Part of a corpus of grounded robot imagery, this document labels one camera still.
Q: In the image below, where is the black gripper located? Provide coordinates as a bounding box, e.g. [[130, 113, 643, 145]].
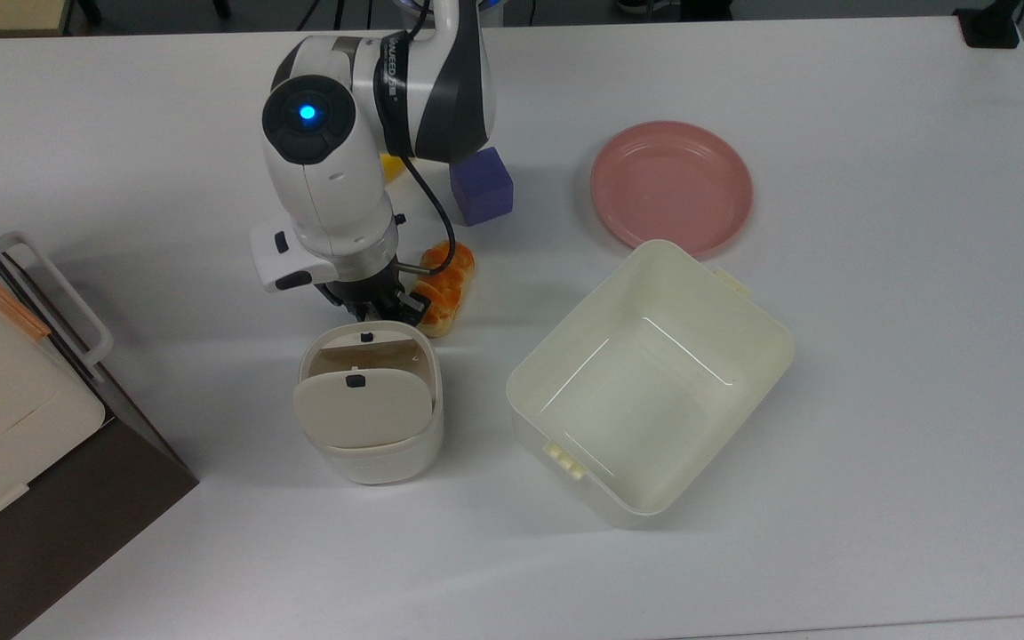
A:
[[321, 271, 430, 325]]

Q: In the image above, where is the cream trash can with lid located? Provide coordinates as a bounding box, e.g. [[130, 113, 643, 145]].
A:
[[292, 322, 444, 485]]

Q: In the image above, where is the toy bread with orange glaze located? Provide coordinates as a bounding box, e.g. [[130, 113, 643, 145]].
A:
[[410, 242, 476, 339]]

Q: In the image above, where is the purple cube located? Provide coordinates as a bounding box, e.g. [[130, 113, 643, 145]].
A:
[[449, 147, 515, 227]]

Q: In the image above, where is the cream rectangular plastic bin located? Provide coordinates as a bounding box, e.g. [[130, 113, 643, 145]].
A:
[[506, 238, 796, 530]]

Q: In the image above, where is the pink plastic plate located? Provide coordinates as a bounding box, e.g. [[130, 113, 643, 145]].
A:
[[590, 121, 754, 259]]

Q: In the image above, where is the white toaster oven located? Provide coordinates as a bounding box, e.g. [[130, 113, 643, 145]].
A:
[[0, 194, 200, 640]]

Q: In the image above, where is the orange strip on cream box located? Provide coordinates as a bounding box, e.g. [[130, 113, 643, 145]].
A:
[[0, 260, 52, 341]]

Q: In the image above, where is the tan wooden board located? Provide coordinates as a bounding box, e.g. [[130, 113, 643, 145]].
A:
[[0, 0, 76, 38]]

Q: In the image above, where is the black clamp block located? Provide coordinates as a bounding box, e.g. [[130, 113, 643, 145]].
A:
[[954, 0, 1024, 50]]

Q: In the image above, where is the black cable on robot arm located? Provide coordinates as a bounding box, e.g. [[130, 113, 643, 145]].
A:
[[392, 156, 459, 272]]

